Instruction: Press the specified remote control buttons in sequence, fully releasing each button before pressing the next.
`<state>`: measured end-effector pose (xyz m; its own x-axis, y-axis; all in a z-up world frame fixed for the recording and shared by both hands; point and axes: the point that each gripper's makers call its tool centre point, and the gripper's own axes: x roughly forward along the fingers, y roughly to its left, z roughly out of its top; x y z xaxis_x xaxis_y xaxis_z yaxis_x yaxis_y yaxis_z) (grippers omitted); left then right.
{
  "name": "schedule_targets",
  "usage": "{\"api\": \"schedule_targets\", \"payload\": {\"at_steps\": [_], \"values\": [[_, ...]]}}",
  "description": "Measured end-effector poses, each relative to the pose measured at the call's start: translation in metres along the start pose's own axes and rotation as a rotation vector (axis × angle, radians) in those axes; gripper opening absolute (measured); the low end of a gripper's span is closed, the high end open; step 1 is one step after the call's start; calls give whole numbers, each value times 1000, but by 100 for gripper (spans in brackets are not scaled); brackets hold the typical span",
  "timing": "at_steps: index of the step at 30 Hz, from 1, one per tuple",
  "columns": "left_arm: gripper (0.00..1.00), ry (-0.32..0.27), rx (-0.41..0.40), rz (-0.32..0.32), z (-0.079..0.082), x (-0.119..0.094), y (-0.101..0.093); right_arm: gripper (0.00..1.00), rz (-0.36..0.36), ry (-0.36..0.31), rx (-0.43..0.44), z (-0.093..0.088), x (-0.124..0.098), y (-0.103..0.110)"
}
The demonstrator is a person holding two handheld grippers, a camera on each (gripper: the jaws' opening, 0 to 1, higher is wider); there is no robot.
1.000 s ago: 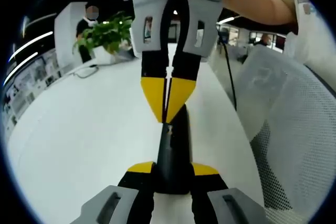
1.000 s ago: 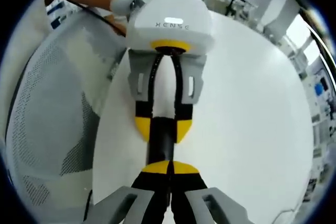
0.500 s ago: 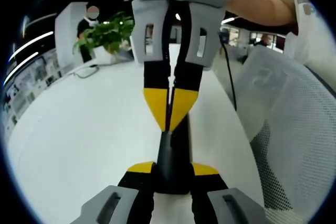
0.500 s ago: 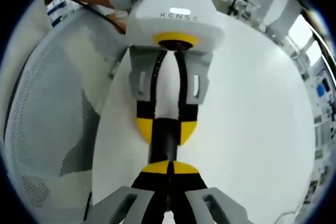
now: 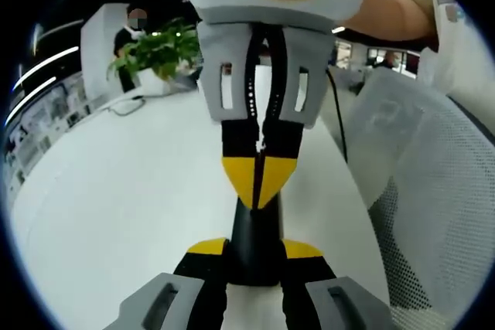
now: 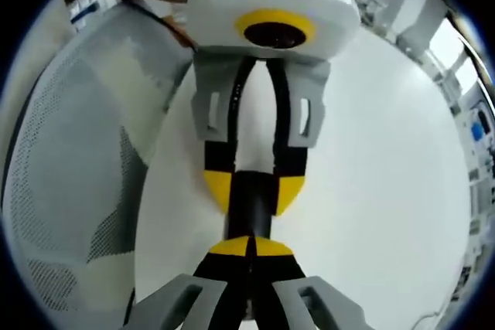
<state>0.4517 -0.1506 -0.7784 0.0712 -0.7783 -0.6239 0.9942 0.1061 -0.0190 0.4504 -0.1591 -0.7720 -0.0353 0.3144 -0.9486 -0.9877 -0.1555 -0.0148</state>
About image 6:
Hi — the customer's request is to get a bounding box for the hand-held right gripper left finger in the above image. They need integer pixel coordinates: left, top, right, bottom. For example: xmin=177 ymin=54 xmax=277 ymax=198
xmin=131 ymin=236 xmax=253 ymax=330

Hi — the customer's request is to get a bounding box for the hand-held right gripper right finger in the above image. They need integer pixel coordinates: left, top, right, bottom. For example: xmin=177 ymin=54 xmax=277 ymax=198
xmin=253 ymin=236 xmax=377 ymax=330

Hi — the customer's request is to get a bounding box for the black remote control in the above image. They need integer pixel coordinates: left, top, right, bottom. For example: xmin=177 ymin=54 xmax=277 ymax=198
xmin=223 ymin=168 xmax=275 ymax=240

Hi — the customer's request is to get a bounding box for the white mesh office chair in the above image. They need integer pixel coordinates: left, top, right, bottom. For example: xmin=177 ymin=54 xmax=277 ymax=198
xmin=0 ymin=4 xmax=195 ymax=330

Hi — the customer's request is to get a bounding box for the person's white printed shirt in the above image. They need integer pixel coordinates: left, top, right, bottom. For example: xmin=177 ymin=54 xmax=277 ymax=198
xmin=61 ymin=0 xmax=125 ymax=37

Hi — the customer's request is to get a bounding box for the blue item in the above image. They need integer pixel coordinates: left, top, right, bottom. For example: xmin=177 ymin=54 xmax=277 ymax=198
xmin=469 ymin=121 xmax=490 ymax=142

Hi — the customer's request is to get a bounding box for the white display cabinet row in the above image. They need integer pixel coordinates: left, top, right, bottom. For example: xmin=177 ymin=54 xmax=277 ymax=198
xmin=444 ymin=86 xmax=495 ymax=308

